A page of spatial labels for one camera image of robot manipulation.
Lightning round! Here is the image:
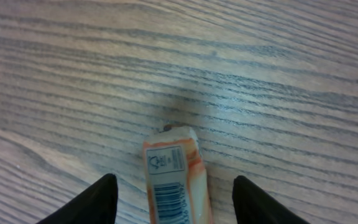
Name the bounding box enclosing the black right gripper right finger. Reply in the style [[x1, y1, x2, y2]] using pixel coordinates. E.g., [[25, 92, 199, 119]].
[[232, 175, 308, 224]]

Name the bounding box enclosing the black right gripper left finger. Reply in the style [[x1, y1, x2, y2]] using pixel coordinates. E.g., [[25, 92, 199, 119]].
[[39, 174, 118, 224]]

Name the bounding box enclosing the orange Kleenex tissue pack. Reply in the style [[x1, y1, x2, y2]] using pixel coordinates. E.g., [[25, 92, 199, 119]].
[[142, 126, 213, 224]]

